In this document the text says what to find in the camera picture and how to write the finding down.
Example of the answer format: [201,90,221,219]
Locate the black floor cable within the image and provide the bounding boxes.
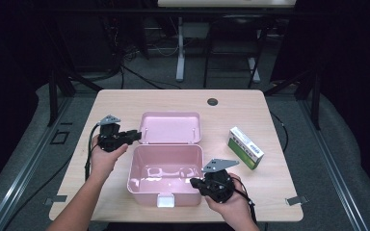
[119,64,182,90]
[269,110,289,153]

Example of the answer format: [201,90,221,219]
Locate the green and white medicine box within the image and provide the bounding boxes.
[226,125,265,170]

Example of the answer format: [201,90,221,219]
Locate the person's left hand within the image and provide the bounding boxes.
[90,134,129,182]

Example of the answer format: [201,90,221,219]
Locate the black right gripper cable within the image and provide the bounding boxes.
[232,176,258,224]

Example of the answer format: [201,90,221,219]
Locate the person's right hand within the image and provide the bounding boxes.
[204,172,253,224]

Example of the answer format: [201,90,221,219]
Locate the grey table bracket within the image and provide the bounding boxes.
[285,195,310,207]
[43,194,68,206]

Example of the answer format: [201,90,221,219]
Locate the black metal stand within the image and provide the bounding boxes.
[46,66,104,128]
[263,68,322,131]

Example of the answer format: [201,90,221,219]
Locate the black chair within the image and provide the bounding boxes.
[202,13,276,90]

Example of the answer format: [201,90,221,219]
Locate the pink storage box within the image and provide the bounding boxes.
[126,111,204,208]

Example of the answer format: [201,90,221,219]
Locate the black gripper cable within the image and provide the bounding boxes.
[232,176,258,224]
[84,124,101,181]

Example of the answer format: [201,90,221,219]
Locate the grey metal floor rail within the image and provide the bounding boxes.
[0,95,75,231]
[302,99,370,231]

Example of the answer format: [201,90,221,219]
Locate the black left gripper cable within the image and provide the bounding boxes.
[84,124,101,181]

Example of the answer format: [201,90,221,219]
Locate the white desk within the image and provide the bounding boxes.
[157,0,297,84]

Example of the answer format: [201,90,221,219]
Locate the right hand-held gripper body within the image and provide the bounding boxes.
[201,158,240,204]

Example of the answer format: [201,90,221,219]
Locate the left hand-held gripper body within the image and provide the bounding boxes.
[96,115,126,153]

